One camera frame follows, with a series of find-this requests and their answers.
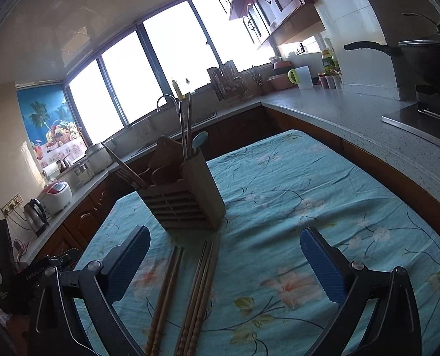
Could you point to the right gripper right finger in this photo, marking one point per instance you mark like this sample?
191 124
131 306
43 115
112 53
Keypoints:
330 266

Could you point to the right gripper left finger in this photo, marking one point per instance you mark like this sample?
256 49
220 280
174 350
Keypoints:
122 262

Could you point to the light wooden chopstick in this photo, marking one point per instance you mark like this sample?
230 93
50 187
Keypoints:
126 171

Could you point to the grey metal chopstick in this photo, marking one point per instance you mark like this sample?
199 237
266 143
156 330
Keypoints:
182 128

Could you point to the brown wooden chopstick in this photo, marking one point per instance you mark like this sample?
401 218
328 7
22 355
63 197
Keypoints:
188 123

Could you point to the chrome kitchen faucet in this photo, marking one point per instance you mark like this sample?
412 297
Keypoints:
168 101

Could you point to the teal floral tablecloth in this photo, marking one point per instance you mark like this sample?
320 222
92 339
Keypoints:
265 298

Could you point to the steel electric kettle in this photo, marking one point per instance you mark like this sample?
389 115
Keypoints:
36 216

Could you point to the patterned wooden chopstick on table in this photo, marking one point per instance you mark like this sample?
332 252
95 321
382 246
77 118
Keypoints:
164 299

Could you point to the red white rice cooker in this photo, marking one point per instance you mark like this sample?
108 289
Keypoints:
55 197

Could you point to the wooden utensil holder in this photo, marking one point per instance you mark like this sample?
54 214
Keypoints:
182 194

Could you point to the tropical fruit poster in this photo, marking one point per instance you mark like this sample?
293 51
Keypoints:
50 125

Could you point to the blue spoon in holder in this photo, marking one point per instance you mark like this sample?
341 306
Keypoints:
198 141

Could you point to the gas stove top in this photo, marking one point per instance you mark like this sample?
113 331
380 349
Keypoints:
421 118

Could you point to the yellow dish soap bottle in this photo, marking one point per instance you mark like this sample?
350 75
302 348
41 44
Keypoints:
180 95

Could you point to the pink plastic basin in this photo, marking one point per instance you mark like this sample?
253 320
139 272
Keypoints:
280 82

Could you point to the green label drink bottle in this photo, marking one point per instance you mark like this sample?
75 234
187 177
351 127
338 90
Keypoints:
328 62

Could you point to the dish drying rack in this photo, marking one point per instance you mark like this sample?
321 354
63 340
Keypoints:
227 82

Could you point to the wooden upper cabinets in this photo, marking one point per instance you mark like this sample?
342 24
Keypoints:
275 21

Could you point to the green handled white pitcher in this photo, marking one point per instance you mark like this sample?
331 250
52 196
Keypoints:
301 77

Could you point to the black wok with handle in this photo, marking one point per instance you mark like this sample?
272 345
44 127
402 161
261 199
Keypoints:
423 55

